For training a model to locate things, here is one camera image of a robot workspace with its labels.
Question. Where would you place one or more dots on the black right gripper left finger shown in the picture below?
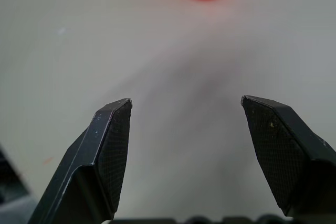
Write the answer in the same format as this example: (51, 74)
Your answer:
(86, 171)

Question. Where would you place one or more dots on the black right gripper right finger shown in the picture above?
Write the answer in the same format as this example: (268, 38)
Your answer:
(294, 161)

